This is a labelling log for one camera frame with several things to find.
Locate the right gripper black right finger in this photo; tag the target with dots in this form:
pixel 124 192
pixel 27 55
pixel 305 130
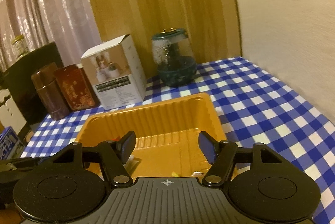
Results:
pixel 220 155

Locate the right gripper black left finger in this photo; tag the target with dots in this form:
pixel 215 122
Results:
pixel 114 155

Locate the green yellow candy packet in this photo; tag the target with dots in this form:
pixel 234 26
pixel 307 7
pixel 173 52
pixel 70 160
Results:
pixel 175 174

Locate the blue milk carton box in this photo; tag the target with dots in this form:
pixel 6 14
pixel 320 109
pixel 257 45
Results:
pixel 11 146

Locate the white chair back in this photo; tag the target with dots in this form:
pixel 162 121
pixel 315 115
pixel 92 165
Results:
pixel 10 114

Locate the blue white checkered tablecloth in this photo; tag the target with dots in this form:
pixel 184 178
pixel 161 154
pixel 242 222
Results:
pixel 254 106

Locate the orange plastic tray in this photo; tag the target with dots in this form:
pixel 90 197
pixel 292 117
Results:
pixel 166 134

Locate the red festive gift box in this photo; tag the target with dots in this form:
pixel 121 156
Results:
pixel 76 88

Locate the white humidifier product box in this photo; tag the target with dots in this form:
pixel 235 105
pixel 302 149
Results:
pixel 115 72

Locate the black box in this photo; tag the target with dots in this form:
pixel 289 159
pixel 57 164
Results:
pixel 17 79

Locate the brown cylindrical tin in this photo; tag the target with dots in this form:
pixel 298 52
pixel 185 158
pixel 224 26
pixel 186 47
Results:
pixel 47 89

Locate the green glass humidifier jar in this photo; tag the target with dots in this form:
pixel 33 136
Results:
pixel 173 56

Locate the small glass jar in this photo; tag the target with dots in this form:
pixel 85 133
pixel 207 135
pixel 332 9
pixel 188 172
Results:
pixel 20 46

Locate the pink sheer curtain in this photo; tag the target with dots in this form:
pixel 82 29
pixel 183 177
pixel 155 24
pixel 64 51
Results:
pixel 68 23

